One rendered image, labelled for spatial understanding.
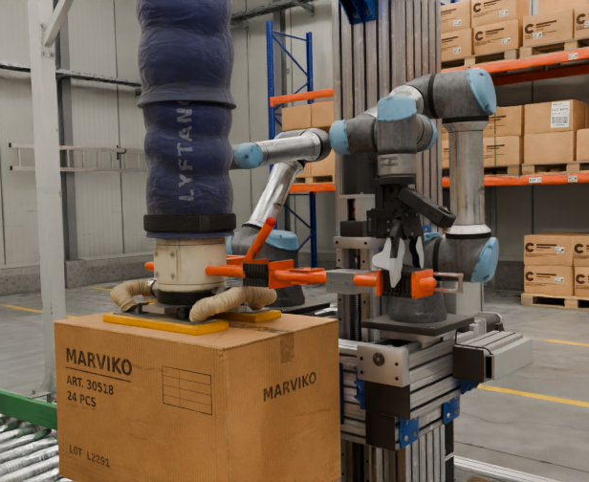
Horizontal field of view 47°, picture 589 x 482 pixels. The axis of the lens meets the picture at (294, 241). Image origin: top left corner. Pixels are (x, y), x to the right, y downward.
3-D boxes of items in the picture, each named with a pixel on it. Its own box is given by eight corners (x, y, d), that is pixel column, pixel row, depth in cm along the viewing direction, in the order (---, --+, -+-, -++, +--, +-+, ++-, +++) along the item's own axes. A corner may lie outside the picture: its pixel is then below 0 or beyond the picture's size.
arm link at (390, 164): (424, 155, 132) (403, 152, 126) (424, 178, 132) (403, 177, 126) (389, 158, 137) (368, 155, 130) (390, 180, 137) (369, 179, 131)
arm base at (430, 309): (408, 312, 194) (407, 277, 194) (456, 317, 185) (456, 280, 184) (379, 319, 183) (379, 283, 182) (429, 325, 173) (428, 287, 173)
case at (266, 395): (58, 475, 173) (53, 320, 171) (176, 432, 205) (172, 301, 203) (230, 544, 136) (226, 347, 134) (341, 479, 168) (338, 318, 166)
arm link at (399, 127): (423, 98, 133) (408, 93, 126) (424, 155, 134) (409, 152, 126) (385, 102, 137) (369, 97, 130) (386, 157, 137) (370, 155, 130)
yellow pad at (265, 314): (161, 312, 183) (160, 294, 183) (188, 307, 191) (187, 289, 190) (255, 323, 162) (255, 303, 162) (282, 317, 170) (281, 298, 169)
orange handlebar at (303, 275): (114, 271, 182) (114, 257, 182) (196, 262, 206) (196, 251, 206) (426, 295, 125) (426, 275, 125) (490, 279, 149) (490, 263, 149)
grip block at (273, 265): (239, 287, 152) (239, 261, 151) (268, 282, 159) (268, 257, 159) (268, 290, 146) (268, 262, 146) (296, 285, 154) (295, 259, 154)
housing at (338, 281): (324, 293, 139) (324, 271, 139) (342, 289, 144) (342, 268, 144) (353, 295, 135) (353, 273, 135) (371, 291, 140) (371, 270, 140)
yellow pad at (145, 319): (101, 322, 168) (100, 302, 168) (134, 317, 176) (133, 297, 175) (197, 337, 147) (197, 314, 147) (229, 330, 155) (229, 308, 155)
